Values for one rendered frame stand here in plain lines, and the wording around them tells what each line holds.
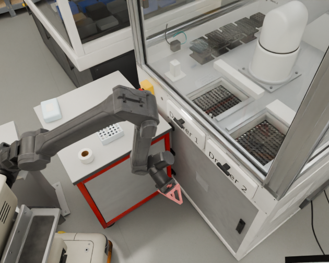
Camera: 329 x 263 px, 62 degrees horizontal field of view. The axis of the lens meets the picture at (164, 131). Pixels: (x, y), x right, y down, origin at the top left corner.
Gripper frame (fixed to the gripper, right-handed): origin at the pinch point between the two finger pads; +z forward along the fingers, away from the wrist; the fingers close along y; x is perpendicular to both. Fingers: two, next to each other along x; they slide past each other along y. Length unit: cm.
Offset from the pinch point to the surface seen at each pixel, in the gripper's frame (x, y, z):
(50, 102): 17, 60, -73
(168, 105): -28.5, 22.6, -33.0
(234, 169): -25.7, -6.9, 3.5
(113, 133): 1, 37, -37
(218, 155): -26.2, 0.2, -3.4
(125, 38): -45, 66, -84
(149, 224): 13, 84, 29
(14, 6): -20, 303, -268
